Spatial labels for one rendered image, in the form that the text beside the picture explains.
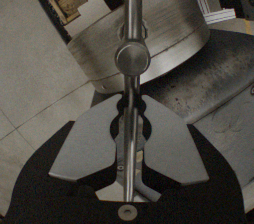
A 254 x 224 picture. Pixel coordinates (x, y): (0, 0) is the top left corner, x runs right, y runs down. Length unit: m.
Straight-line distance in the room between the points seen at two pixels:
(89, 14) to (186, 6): 0.20
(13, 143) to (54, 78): 1.22
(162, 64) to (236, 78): 0.15
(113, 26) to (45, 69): 1.45
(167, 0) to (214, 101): 0.19
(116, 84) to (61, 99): 1.45
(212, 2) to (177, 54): 1.31
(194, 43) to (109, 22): 0.14
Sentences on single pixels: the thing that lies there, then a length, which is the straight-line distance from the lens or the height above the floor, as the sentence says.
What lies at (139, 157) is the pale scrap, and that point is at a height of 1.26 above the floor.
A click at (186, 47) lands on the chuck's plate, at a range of 0.27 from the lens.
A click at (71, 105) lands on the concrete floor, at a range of 1.72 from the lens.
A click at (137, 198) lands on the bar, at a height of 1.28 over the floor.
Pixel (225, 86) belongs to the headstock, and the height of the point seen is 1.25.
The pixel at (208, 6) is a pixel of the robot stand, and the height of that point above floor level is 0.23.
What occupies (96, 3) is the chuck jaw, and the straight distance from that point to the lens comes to 0.38.
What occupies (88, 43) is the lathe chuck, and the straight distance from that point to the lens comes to 0.27.
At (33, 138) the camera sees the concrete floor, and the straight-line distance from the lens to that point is 2.17.
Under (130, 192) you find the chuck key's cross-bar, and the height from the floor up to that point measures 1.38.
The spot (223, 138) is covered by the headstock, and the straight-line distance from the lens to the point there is 0.38.
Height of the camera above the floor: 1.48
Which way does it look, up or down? 66 degrees down
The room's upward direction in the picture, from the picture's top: 170 degrees clockwise
